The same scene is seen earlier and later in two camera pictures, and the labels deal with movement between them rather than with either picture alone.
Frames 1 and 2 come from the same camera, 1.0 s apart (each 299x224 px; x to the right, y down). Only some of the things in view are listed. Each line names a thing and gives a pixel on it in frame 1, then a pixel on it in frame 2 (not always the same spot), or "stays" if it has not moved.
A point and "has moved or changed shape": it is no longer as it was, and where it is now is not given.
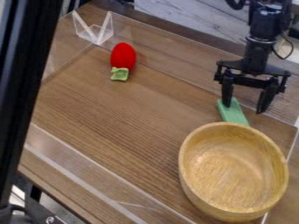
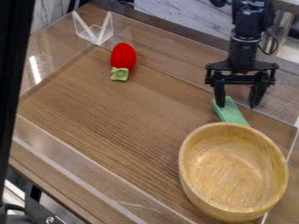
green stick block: (233, 114) has moved or changed shape
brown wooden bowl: (233, 171) stays
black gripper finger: (268, 95) -> (257, 90)
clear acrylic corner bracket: (97, 33) stays
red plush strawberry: (124, 60) stays
